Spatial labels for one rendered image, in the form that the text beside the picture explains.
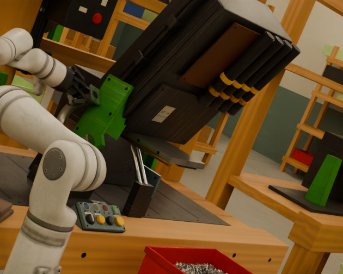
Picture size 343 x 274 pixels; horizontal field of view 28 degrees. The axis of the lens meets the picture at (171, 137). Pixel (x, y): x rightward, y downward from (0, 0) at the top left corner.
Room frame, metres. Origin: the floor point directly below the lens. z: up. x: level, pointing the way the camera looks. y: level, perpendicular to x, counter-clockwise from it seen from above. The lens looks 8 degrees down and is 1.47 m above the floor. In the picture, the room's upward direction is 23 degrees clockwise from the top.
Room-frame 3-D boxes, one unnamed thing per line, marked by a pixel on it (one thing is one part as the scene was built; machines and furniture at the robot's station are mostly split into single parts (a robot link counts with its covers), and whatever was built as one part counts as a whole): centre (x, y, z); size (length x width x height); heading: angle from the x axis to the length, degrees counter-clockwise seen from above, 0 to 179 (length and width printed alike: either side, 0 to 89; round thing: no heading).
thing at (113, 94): (2.05, 0.20, 1.17); 0.13 x 0.12 x 0.20; 138
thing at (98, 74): (2.32, 0.23, 1.07); 0.30 x 0.18 x 0.34; 138
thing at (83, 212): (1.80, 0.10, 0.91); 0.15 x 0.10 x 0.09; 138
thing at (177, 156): (2.14, 0.07, 1.11); 0.39 x 0.16 x 0.03; 48
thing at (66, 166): (1.24, 0.15, 1.13); 0.09 x 0.09 x 0.17; 54
